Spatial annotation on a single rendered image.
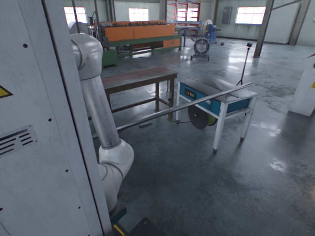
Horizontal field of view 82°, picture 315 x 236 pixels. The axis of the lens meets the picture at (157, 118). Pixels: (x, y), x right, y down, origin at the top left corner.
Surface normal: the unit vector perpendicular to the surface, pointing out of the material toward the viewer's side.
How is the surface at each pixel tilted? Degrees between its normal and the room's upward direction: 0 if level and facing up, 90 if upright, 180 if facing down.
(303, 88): 90
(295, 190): 0
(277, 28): 90
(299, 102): 90
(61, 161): 90
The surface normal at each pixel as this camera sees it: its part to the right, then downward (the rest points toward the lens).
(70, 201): 0.76, 0.32
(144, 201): 0.00, -0.87
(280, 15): -0.73, 0.33
